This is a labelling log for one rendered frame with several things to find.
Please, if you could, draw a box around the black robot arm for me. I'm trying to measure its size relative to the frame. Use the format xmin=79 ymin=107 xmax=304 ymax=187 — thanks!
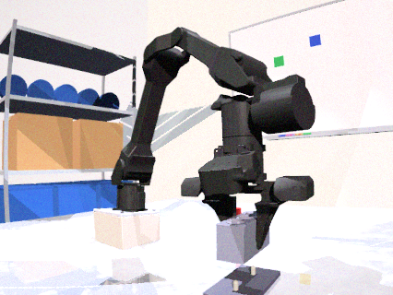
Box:
xmin=111 ymin=27 xmax=316 ymax=212

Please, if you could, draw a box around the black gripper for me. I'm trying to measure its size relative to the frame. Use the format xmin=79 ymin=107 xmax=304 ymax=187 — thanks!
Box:
xmin=181 ymin=136 xmax=315 ymax=249

